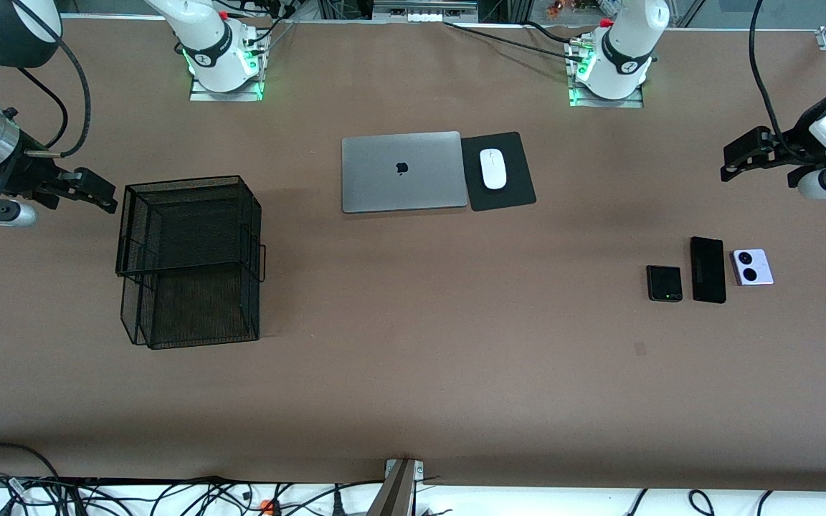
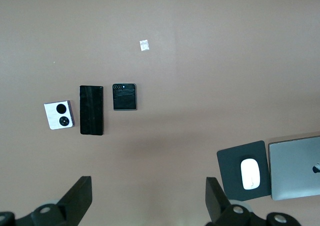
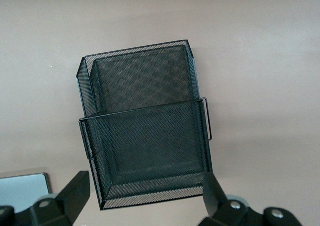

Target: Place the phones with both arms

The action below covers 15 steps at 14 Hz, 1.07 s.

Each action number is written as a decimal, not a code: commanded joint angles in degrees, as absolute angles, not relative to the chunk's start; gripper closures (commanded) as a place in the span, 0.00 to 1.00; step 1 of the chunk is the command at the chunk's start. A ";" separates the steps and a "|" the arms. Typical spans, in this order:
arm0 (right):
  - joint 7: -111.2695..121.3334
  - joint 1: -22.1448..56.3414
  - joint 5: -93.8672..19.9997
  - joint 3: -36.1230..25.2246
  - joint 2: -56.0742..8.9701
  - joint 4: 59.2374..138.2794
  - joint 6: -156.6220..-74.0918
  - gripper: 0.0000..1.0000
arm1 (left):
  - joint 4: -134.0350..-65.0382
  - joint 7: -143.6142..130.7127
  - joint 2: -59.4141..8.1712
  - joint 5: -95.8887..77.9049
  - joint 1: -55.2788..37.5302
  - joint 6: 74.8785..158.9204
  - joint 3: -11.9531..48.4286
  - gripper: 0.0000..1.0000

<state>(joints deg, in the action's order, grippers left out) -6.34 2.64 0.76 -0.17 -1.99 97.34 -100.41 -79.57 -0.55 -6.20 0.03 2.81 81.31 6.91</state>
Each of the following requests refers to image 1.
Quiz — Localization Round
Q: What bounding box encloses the long black smartphone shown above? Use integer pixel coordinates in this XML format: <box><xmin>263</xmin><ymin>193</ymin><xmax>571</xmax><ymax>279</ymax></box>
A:
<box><xmin>690</xmin><ymin>236</ymin><xmax>728</xmax><ymax>305</ymax></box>

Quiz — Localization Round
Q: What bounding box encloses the small black flip phone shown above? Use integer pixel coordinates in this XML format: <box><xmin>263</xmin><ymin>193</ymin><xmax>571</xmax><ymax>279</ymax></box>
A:
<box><xmin>646</xmin><ymin>265</ymin><xmax>683</xmax><ymax>302</ymax></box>

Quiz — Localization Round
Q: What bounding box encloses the lilac flip phone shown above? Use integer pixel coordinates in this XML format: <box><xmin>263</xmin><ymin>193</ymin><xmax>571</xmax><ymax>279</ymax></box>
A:
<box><xmin>731</xmin><ymin>249</ymin><xmax>774</xmax><ymax>287</ymax></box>

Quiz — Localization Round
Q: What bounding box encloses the black mouse pad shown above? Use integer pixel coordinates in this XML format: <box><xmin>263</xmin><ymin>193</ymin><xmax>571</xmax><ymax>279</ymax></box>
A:
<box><xmin>460</xmin><ymin>131</ymin><xmax>537</xmax><ymax>212</ymax></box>

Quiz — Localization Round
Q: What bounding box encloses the white computer mouse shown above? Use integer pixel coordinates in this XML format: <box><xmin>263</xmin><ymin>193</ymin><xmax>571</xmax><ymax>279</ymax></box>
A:
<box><xmin>480</xmin><ymin>148</ymin><xmax>508</xmax><ymax>191</ymax></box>

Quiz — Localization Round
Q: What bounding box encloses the silver closed laptop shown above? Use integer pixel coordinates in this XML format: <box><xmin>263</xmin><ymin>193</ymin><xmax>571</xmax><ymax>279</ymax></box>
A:
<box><xmin>341</xmin><ymin>131</ymin><xmax>470</xmax><ymax>214</ymax></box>

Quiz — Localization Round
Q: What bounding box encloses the grey power strip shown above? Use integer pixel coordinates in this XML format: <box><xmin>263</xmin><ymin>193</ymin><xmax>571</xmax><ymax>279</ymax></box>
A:
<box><xmin>374</xmin><ymin>0</ymin><xmax>478</xmax><ymax>23</ymax></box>

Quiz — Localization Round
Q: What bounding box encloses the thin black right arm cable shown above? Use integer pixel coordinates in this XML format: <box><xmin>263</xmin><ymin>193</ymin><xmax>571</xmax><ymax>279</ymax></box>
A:
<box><xmin>17</xmin><ymin>68</ymin><xmax>70</xmax><ymax>150</ymax></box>

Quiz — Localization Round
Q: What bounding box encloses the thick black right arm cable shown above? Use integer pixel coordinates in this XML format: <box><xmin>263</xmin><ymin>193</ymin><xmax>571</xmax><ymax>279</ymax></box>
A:
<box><xmin>11</xmin><ymin>0</ymin><xmax>92</xmax><ymax>158</ymax></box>

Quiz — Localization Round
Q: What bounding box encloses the black wire mesh organizer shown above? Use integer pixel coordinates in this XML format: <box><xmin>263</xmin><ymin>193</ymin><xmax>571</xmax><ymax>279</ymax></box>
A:
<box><xmin>115</xmin><ymin>175</ymin><xmax>267</xmax><ymax>350</ymax></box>

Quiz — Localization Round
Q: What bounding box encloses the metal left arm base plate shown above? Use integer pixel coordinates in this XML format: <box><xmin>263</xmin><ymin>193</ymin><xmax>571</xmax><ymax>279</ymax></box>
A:
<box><xmin>569</xmin><ymin>79</ymin><xmax>645</xmax><ymax>109</ymax></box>

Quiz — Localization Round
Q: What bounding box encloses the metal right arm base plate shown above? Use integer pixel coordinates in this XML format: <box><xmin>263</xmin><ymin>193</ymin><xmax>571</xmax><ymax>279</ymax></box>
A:
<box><xmin>189</xmin><ymin>72</ymin><xmax>265</xmax><ymax>102</ymax></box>

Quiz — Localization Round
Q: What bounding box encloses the black looped floor cable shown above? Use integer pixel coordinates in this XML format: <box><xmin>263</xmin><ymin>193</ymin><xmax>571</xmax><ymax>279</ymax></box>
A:
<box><xmin>0</xmin><ymin>442</ymin><xmax>64</xmax><ymax>516</ymax></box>

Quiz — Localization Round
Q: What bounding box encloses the black cable on table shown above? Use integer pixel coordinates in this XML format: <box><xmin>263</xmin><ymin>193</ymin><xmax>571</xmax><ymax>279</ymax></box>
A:
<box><xmin>444</xmin><ymin>21</ymin><xmax>586</xmax><ymax>62</ymax></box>

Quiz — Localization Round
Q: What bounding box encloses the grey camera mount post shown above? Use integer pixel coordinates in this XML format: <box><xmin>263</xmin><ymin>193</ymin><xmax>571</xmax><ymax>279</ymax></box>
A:
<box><xmin>366</xmin><ymin>459</ymin><xmax>424</xmax><ymax>516</ymax></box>

